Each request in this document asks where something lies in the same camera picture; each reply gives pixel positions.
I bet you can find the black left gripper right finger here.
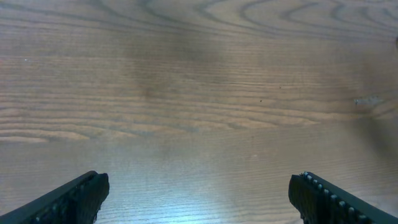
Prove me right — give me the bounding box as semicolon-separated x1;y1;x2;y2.
288;171;397;224

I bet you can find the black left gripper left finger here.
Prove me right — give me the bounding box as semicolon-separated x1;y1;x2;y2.
1;170;109;224

